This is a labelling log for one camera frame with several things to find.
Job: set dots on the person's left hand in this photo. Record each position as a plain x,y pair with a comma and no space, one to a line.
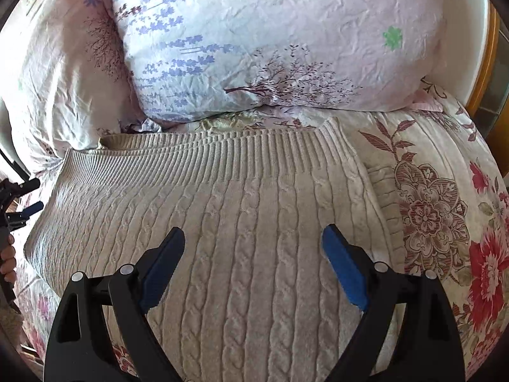
8,260

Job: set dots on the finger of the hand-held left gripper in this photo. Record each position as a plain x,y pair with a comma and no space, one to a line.
30,209
24,186

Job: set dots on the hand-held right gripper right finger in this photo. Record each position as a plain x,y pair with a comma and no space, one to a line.
346,271

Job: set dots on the wooden framed glass door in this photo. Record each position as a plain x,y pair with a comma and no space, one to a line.
489,87

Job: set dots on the white headboard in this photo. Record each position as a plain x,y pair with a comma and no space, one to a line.
461,47

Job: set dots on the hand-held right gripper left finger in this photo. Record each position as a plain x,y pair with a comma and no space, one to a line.
161,274

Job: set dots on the floral bedsheet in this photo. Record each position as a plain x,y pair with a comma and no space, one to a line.
437,207

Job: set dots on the pink floral pillow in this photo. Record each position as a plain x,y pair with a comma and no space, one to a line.
59,67

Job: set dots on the lavender print pillow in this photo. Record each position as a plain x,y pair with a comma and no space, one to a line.
278,28

